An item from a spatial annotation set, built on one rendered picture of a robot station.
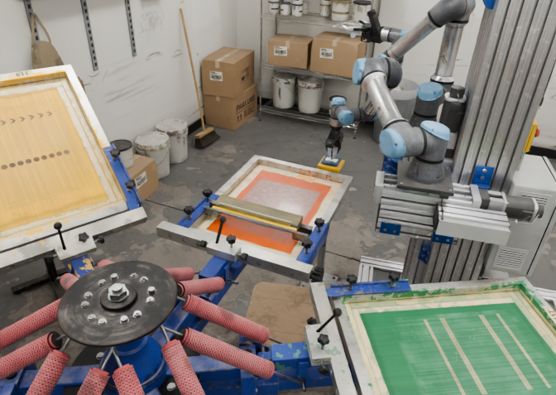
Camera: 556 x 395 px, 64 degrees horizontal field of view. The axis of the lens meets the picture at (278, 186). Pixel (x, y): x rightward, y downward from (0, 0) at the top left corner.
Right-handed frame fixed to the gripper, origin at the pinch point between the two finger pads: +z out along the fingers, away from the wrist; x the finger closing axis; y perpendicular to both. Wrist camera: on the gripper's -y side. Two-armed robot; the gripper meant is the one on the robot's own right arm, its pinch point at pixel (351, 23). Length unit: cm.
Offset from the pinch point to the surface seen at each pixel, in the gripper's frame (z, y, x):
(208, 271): -35, 44, -150
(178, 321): -44, 43, -172
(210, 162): 172, 172, 20
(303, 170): -9, 62, -58
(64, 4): 198, 0, -62
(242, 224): -16, 57, -114
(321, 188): -25, 64, -63
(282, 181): -5, 63, -72
